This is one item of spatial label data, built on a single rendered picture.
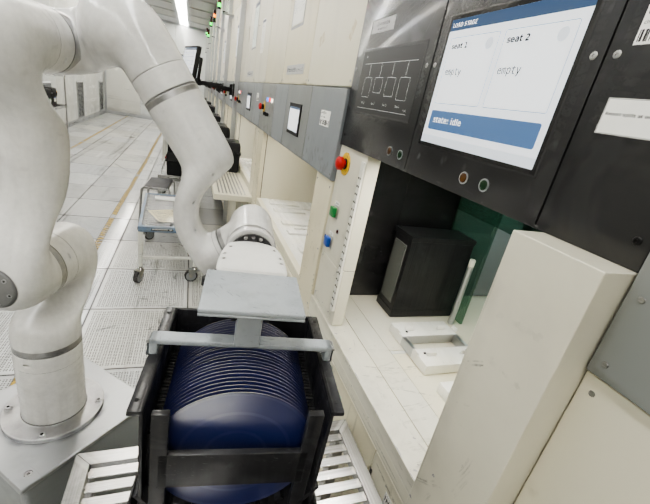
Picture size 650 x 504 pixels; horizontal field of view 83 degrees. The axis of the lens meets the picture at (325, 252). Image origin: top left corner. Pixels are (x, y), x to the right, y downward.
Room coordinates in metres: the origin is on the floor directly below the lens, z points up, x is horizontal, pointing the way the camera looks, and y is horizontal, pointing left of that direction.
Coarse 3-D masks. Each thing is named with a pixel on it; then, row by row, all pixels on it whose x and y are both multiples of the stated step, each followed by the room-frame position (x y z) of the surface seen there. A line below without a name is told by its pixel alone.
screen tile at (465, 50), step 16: (496, 32) 0.66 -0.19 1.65; (464, 48) 0.73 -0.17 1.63; (480, 48) 0.69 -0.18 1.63; (448, 64) 0.76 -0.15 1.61; (464, 64) 0.72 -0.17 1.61; (480, 64) 0.68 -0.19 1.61; (448, 80) 0.75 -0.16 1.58; (464, 80) 0.70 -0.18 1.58; (480, 80) 0.67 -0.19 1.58; (448, 96) 0.73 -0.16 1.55; (464, 96) 0.69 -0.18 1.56; (480, 96) 0.66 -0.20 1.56
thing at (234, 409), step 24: (192, 408) 0.32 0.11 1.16; (216, 408) 0.32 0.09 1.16; (240, 408) 0.33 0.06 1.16; (264, 408) 0.34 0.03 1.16; (288, 408) 0.35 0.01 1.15; (192, 432) 0.32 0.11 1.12; (216, 432) 0.32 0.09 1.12; (240, 432) 0.33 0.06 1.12; (264, 432) 0.34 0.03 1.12; (288, 432) 0.35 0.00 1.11
